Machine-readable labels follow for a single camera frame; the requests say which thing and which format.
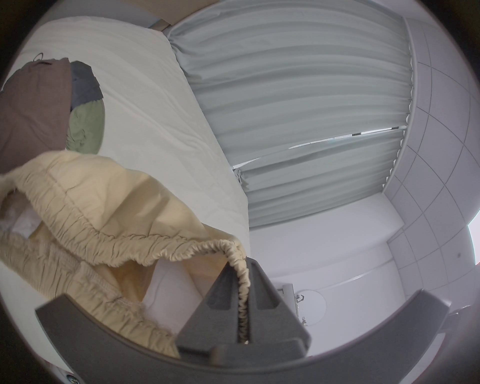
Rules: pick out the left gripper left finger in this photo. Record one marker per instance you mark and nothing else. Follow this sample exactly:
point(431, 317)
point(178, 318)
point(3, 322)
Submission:
point(210, 318)

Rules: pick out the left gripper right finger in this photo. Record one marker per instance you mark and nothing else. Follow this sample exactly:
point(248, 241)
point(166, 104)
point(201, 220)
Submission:
point(273, 318)

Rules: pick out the beige shorts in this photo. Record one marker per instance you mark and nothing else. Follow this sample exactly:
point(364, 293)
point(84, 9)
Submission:
point(112, 195)

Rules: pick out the bed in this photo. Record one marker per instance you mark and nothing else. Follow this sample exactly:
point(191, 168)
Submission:
point(150, 93)

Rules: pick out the pale green curtain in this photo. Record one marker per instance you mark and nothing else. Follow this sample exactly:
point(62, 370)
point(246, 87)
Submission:
point(318, 180)
point(300, 75)

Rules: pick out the green garment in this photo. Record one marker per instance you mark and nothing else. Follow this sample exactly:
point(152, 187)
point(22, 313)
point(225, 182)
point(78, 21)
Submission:
point(86, 127)

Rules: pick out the dark grey garment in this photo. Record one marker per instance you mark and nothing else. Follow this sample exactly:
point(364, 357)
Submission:
point(84, 84)

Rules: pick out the brown garment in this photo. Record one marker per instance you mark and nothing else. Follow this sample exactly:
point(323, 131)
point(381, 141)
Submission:
point(30, 112)

